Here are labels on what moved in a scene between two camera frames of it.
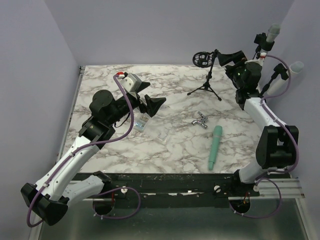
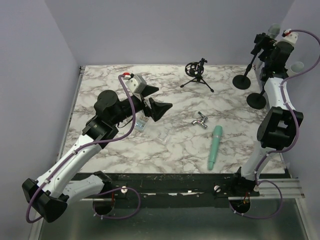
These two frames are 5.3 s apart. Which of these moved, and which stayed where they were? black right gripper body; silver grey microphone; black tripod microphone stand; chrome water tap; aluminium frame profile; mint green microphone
Moved: black tripod microphone stand; black right gripper body
Stayed: aluminium frame profile; chrome water tap; mint green microphone; silver grey microphone
